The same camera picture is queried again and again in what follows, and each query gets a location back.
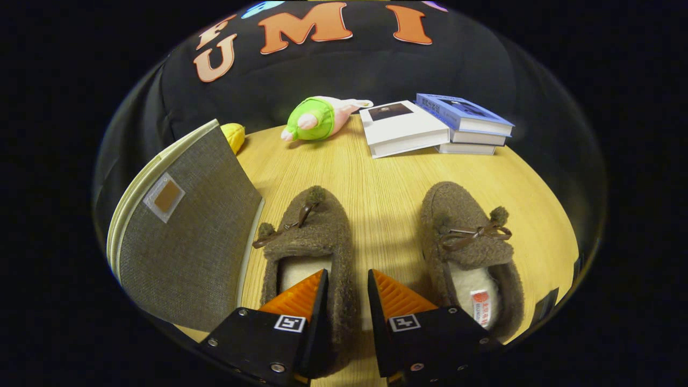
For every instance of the grey fabric storage box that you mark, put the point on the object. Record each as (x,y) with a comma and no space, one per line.
(199,242)

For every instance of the blue-spined book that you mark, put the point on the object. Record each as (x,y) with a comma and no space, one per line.
(478,138)

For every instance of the white book with dark photo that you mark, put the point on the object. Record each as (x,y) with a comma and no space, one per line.
(403,126)

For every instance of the blue cover book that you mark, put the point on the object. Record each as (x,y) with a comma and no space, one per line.
(462,110)

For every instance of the yellow plush toy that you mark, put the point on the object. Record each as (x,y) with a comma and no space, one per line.
(234,137)

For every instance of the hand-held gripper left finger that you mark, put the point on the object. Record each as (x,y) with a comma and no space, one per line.
(269,344)

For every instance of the brown fuzzy shoe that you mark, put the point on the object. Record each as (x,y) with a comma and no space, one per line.
(317,236)
(457,215)

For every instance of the thin pale book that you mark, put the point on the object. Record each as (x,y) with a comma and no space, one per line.
(467,149)

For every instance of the pink and green plush toy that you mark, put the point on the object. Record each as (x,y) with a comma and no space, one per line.
(314,121)

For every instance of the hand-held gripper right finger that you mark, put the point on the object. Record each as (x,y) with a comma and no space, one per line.
(430,344)

